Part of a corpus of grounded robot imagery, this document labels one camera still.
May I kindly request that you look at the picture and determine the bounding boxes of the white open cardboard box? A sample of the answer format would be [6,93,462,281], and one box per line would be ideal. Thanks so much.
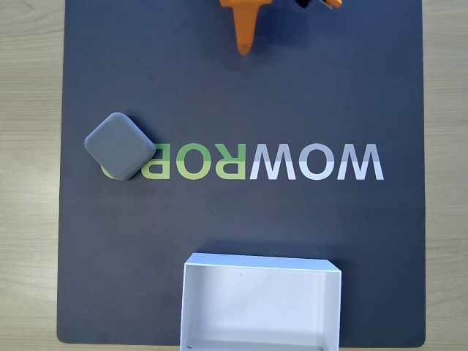
[178,252,343,351]

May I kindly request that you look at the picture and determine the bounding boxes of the dark mat with WOWROBO print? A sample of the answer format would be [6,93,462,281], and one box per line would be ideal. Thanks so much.
[56,0,427,347]

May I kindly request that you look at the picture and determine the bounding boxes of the grey square usb charger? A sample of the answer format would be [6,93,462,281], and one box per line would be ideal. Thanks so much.
[83,112,157,182]

